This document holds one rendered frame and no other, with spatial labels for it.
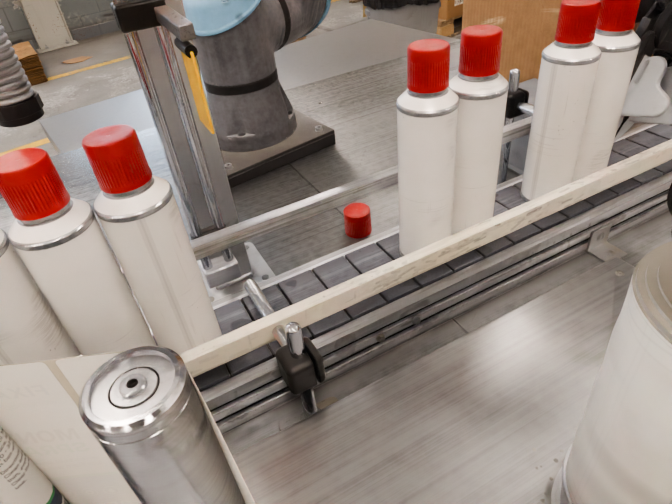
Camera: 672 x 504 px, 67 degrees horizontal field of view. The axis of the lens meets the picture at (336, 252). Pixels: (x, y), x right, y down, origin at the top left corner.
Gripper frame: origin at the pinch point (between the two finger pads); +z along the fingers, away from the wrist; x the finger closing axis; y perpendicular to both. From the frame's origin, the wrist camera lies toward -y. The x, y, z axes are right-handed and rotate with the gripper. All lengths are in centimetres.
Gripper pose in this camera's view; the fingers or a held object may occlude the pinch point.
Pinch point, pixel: (610, 127)
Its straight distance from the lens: 66.6
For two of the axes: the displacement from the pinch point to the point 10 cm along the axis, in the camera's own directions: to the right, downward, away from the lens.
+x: 8.1, 0.8, 5.9
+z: -3.5, 8.6, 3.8
